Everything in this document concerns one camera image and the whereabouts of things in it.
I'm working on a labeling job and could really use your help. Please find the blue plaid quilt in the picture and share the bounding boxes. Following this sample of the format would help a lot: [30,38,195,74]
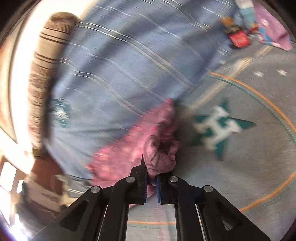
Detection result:
[44,0,244,181]

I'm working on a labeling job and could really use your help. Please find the grey star print bed sheet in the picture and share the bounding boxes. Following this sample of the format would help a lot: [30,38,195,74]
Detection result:
[125,43,296,241]

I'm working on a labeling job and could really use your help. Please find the brown striped pillow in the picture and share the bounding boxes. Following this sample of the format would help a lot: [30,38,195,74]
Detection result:
[27,11,80,150]

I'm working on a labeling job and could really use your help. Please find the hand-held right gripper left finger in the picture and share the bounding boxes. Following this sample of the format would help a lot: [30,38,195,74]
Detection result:
[30,154,149,241]

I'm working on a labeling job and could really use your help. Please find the red plastic bag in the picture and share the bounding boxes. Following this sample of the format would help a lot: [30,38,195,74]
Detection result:
[228,30,250,49]

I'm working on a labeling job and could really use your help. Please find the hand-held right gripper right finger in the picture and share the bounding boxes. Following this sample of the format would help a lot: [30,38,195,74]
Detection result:
[156,172,272,241]

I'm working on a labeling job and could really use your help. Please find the purple printed cloth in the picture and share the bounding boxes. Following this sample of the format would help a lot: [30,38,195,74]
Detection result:
[253,0,293,52]

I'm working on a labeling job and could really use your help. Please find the brown wooden bed frame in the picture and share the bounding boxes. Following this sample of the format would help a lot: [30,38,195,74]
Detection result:
[30,157,65,186]

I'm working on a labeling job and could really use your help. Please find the pink floral garment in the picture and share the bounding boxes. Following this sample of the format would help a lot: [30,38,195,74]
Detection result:
[88,98,182,199]

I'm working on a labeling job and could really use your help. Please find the light blue cloth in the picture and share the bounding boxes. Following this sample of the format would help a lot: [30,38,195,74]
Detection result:
[235,0,257,29]

